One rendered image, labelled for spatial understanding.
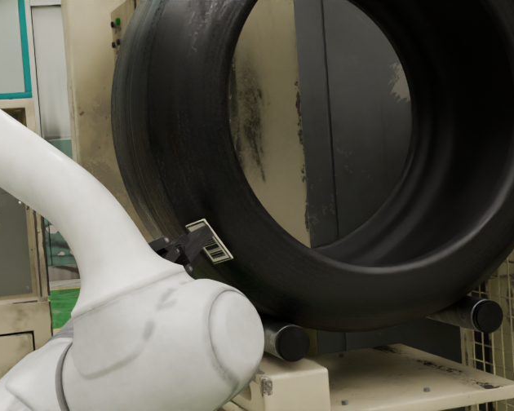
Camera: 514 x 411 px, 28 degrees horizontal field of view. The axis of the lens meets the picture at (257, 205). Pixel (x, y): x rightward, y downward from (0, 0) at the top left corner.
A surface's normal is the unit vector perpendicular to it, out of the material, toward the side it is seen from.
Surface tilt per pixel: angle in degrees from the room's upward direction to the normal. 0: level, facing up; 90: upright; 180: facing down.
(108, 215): 61
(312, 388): 90
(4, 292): 90
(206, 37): 86
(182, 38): 75
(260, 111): 90
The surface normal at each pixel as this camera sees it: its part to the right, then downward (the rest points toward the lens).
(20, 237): 0.33, 0.03
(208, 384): 0.11, 0.50
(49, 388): -0.50, -0.31
